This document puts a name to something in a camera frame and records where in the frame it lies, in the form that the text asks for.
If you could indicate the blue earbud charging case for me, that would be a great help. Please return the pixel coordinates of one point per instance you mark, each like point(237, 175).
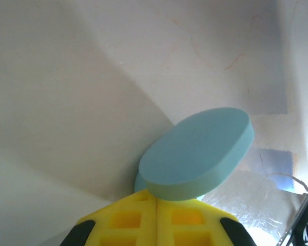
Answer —
point(195, 148)

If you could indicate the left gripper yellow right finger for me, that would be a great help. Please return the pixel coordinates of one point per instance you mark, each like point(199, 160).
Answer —
point(192, 223)

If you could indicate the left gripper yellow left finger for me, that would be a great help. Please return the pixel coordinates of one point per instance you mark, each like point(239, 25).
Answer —
point(123, 223)

